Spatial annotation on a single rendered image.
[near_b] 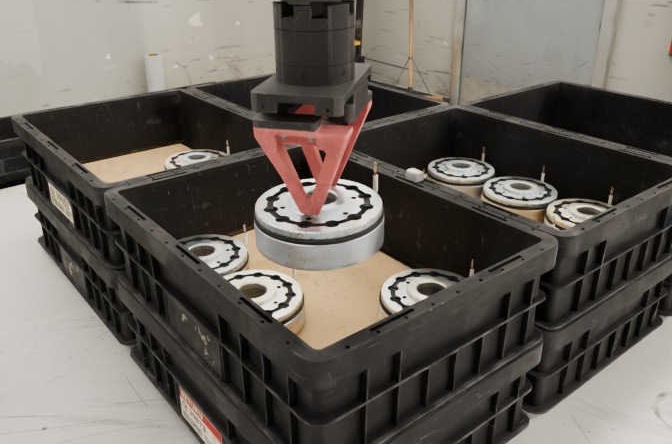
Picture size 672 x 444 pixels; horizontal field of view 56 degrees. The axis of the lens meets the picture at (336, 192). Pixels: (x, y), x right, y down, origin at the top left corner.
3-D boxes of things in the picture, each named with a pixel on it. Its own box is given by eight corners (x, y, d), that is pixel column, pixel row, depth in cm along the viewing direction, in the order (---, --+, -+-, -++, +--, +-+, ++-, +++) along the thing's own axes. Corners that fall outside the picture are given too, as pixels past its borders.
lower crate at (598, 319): (667, 328, 85) (686, 250, 81) (537, 429, 68) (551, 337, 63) (446, 228, 114) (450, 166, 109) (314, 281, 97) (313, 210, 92)
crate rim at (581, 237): (701, 188, 77) (706, 169, 77) (563, 262, 60) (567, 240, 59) (454, 118, 106) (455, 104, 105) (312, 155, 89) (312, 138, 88)
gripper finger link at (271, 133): (257, 222, 46) (248, 99, 43) (287, 185, 53) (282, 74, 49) (346, 232, 45) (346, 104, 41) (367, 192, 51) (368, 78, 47)
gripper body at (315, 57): (249, 119, 43) (241, 6, 40) (295, 82, 52) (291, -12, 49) (342, 125, 41) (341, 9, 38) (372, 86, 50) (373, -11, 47)
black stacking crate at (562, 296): (683, 256, 81) (703, 174, 77) (550, 344, 64) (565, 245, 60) (450, 171, 110) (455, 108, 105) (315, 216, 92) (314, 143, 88)
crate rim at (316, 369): (563, 263, 60) (567, 240, 59) (313, 398, 43) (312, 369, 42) (312, 155, 89) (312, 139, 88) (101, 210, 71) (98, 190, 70)
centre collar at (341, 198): (361, 207, 49) (361, 200, 49) (306, 223, 47) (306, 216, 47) (329, 186, 53) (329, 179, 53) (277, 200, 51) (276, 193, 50)
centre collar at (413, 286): (466, 298, 63) (466, 292, 62) (427, 312, 60) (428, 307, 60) (434, 276, 67) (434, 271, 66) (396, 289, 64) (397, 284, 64)
